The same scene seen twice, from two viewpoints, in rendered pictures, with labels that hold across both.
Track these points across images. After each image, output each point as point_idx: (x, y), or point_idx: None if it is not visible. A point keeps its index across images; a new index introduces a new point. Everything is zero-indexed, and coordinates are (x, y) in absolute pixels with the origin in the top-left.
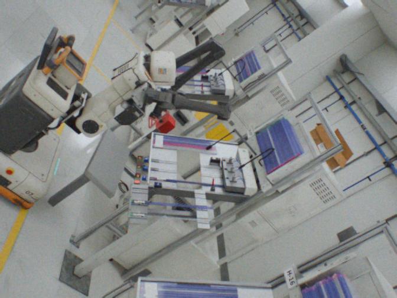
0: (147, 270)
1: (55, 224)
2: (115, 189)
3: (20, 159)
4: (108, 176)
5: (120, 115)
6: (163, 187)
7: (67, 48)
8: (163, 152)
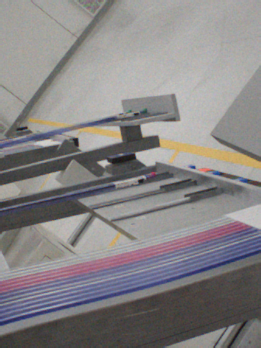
0: (62, 143)
1: None
2: (220, 134)
3: None
4: (248, 112)
5: None
6: (105, 175)
7: None
8: (204, 218)
